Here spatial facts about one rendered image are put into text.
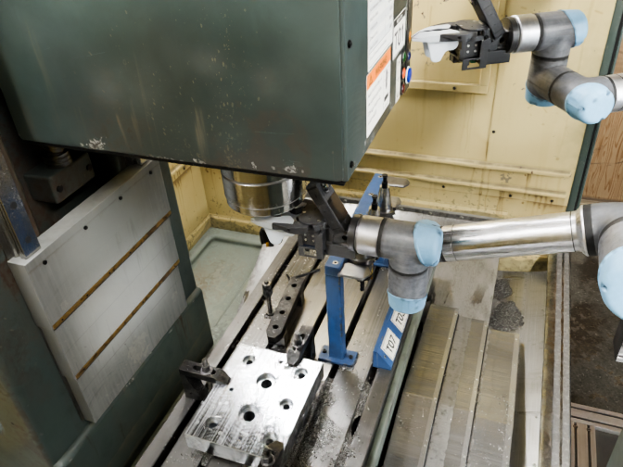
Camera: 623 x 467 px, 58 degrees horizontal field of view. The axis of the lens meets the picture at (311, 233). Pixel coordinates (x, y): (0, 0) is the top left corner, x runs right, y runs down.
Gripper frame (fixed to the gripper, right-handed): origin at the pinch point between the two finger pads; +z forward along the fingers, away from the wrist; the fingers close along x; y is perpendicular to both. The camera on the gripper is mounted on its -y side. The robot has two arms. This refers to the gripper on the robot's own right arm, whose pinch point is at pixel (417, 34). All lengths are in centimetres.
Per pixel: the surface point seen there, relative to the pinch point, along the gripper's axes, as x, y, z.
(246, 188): -21.9, 17.1, 38.1
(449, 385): -9, 98, -12
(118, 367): -2, 76, 77
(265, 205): -22.8, 20.6, 35.1
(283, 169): -30.6, 9.5, 32.0
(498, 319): 22, 107, -43
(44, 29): -11, -10, 66
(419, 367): -2, 97, -6
